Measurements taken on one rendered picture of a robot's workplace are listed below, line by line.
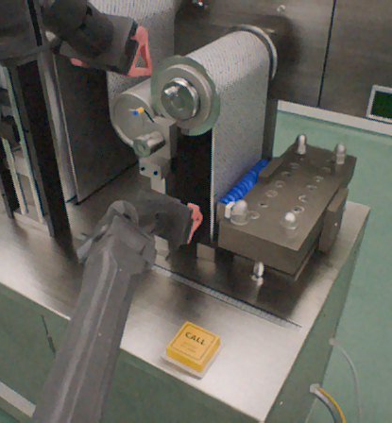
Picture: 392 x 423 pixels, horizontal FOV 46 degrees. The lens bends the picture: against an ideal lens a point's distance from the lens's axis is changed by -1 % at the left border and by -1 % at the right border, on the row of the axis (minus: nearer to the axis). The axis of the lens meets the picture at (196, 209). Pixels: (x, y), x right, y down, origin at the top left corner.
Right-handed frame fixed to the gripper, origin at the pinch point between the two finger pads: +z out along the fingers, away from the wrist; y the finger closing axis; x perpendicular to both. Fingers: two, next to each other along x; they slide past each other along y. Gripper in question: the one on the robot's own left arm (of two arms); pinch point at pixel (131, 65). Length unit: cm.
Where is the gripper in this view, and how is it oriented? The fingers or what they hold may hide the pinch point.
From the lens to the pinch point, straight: 71.9
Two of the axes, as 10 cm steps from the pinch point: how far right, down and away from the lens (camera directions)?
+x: 3.3, -9.4, 0.0
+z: 4.0, 1.4, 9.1
